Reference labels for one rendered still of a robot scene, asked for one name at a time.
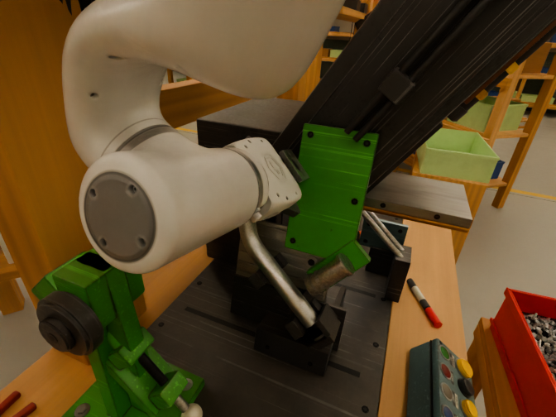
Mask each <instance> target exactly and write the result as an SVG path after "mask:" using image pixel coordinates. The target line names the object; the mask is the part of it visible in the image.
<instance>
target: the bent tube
mask: <svg viewBox="0 0 556 417"><path fill-rule="evenodd" d="M279 154H280V156H281V157H282V159H283V160H284V164H285V166H286V167H287V169H288V170H289V172H290V173H291V174H292V176H293V177H295V178H296V179H297V181H298V182H299V183H300V182H302V181H305V180H307V179H308V178H309V176H308V174H307V173H306V171H305V170H304V168H303V166H302V165H301V164H300V162H299V161H298V159H297V158H296V156H295V154H294V153H293V151H292V150H282V151H280V152H279ZM239 232H240V236H241V239H242V243H243V245H244V247H245V248H246V250H247V252H248V254H249V255H250V257H251V258H252V260H253V261H254V262H255V263H256V264H257V266H258V267H259V268H260V269H261V271H262V272H263V274H264V275H265V276H266V278H267V279H268V280H269V281H270V283H271V284H272V285H273V286H274V287H275V289H276V290H277V292H278V293H279V294H280V296H281V297H282V298H283V300H284V301H285V302H286V303H287V304H288V306H289V307H290V308H291V310H292V311H293V312H294V314H295V315H296V317H297V318H298V319H299V320H300V322H301V323H302V324H303V325H304V327H305V328H309V327H311V326H312V325H313V324H315V321H316V319H317V318H318V315H317V313H316V312H315V311H314V309H313V308H312V307H311V305H310V304H309V302H308V301H307V300H306V299H305V297H304V296H303V295H302V294H301V293H300V291H299V290H298V289H297V287H296V286H295V284H294V283H293V282H292V281H291V279H290V278H289V277H288V275H286V273H285V272H284V271H283V269H282V268H281V267H280V265H279V264H278V263H277V261H276V260H275V259H274V257H273V256H272V255H271V254H270V253H269V252H268V250H267V249H266V247H265V246H264V245H263V243H262V242H261V239H260V238H259V235H258V232H257V229H256V222H254V223H251V222H246V223H244V224H243V225H242V226H240V227H239Z"/></svg>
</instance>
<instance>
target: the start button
mask: <svg viewBox="0 0 556 417"><path fill-rule="evenodd" d="M457 364H458V369H459V371H460V372H461V373H462V374H463V376H464V377H466V378H471V377H472V376H473V372H472V368H471V366H470V365H469V363H468V362H467V361H466V360H465V359H462V358H460V359H458V360H457Z"/></svg>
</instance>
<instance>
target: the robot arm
mask: <svg viewBox="0 0 556 417"><path fill-rule="evenodd" d="M345 1H346V0H95V1H94V2H92V3H91V4H89V5H88V6H87V7H86V8H85V9H84V10H83V11H82V12H81V13H80V14H79V15H78V16H77V17H76V19H75V20H74V22H73V24H72V26H71V27H70V29H69V32H68V34H67V37H66V39H65V45H64V49H63V54H62V87H63V95H64V104H65V117H66V123H67V127H68V132H69V137H70V140H71V142H72V144H73V147H74V149H75V150H76V152H77V154H78V155H79V157H80V159H81V160H82V161H83V162H84V163H85V165H86V166H87V167H88V170H87V171H86V173H85V175H84V178H83V180H82V183H81V186H80V191H79V214H80V218H81V222H82V225H83V228H84V231H85V233H86V236H87V238H88V240H89V241H90V243H91V244H92V246H93V248H94V249H95V251H96V252H97V253H98V254H99V255H100V256H101V257H102V258H103V259H104V260H105V261H106V262H107V263H109V264H110V265H111V266H114V267H115V268H117V269H119V270H120V271H125V272H127V273H132V274H145V273H149V272H152V271H155V270H157V269H159V268H161V267H163V266H165V265H167V264H169V263H171V262H172V261H174V260H176V259H178V258H180V257H182V256H184V255H186V254H188V253H190V252H191V251H193V250H195V249H197V248H199V247H201V246H203V245H205V244H207V243H209V242H211V241H212V240H214V239H216V238H218V237H221V236H222V235H224V234H226V233H228V232H230V231H232V230H233V229H235V228H238V227H240V226H242V225H243V224H244V223H246V222H251V223H254V222H256V221H261V220H265V219H268V218H271V217H274V216H276V215H277V214H279V213H283V214H286V215H288V216H291V217H292V218H293V217H295V216H296V215H298V214H299V213H300V209H299V207H298V204H297V203H296V202H297V201H298V200H300V199H301V195H302V194H301V190H300V187H299V185H298V183H297V182H298V181H297V179H296V178H295V177H293V176H292V174H291V173H290V172H289V170H288V169H287V167H286V166H285V164H284V160H283V159H282V157H281V156H279V155H278V154H277V153H276V151H275V149H274V148H273V146H272V145H271V144H270V142H268V140H266V139H264V138H261V137H250V136H248V137H246V138H245V139H243V140H241V141H235V142H233V143H231V144H228V145H226V146H225V147H223V148H206V147H203V146H200V145H198V144H196V143H194V142H192V141H190V140H189V139H187V138H186V137H184V136H182V135H181V134H180V133H178V132H177V131H176V130H175V129H174V128H173V127H172V126H171V125H170V124H169V123H168V122H167V121H166V120H165V119H164V118H163V116H162V114H161V110H160V94H161V87H162V84H163V80H164V78H165V73H166V71H167V69H170V70H174V71H175V72H178V73H180V74H183V75H186V76H188V77H190V78H192V79H195V80H198V81H199V82H201V83H203V84H207V85H208V86H211V87H213V88H216V89H219V90H221V91H223V92H225V93H230V94H232V95H236V96H239V97H243V98H251V99H269V98H275V97H278V96H280V95H282V94H283V93H285V92H287V91H288V90H290V89H291V88H293V87H294V85H295V84H296V83H297V82H298V81H299V80H300V79H301V78H302V76H303V75H304V73H305V72H306V71H307V69H308V68H309V66H310V65H311V63H312V62H313V60H314V58H315V56H316V55H317V54H318V52H319V49H320V48H321V46H322V44H323V43H324V41H325V39H326V37H327V35H328V33H329V31H330V29H331V28H332V26H333V24H334V22H335V20H336V18H337V16H338V14H339V12H340V10H341V8H342V7H343V4H344V3H345Z"/></svg>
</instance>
